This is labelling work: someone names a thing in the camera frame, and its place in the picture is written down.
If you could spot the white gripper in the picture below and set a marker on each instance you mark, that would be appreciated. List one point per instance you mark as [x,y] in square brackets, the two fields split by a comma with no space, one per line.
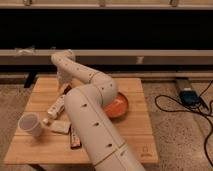
[63,78]

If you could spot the white sponge block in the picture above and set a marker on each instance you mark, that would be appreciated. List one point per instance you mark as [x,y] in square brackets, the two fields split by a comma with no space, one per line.
[60,127]

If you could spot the blue power adapter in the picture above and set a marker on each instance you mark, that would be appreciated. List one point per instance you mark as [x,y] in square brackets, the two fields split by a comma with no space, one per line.
[189,98]

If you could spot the dark candy bar wrapper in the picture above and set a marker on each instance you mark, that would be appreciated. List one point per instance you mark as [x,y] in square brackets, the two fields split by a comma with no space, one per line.
[75,142]

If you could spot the white tube bottle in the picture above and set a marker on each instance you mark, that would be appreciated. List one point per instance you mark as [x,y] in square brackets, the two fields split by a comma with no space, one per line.
[54,110]

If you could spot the red chili pepper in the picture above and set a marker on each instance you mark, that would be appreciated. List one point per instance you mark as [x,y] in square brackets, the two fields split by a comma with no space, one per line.
[67,89]

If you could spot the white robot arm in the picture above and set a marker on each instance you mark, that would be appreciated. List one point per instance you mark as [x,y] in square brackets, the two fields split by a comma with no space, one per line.
[84,104]

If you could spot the grey metal rail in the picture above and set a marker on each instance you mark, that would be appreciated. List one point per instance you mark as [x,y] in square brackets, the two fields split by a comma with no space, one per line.
[111,57]

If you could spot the wooden table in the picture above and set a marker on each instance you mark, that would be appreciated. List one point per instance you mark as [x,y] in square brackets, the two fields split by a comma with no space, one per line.
[54,149]

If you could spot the white paper cup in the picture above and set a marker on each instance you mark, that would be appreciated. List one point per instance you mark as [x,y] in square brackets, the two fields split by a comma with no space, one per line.
[30,123]

